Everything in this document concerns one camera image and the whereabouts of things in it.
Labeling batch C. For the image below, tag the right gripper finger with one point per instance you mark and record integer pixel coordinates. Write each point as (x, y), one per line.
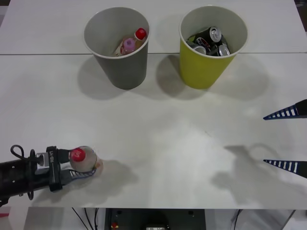
(285, 165)
(283, 113)

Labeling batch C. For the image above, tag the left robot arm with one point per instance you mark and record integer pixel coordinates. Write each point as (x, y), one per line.
(14, 175)

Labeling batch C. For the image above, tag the pink-capped bottle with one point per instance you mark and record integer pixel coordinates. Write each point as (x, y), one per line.
(129, 45)

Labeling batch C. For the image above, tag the grey plastic bin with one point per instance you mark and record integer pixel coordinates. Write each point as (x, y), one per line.
(124, 69)

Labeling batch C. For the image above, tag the black robot torso base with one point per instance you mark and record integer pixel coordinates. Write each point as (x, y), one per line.
(156, 219)

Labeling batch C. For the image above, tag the red-capped bottle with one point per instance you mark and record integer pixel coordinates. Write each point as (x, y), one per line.
(140, 33)

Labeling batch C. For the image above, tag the black can with silver top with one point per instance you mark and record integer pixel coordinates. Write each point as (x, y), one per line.
(223, 50)
(198, 48)
(214, 33)

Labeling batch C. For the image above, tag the yellow-green plastic bin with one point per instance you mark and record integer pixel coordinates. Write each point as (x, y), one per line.
(201, 69)

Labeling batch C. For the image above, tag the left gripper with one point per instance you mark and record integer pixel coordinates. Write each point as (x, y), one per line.
(54, 167)

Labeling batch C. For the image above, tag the clear bottle with red cap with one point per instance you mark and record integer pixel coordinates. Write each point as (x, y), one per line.
(84, 161)

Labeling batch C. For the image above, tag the black can with red-blue print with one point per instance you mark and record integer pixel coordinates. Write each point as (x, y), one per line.
(202, 41)

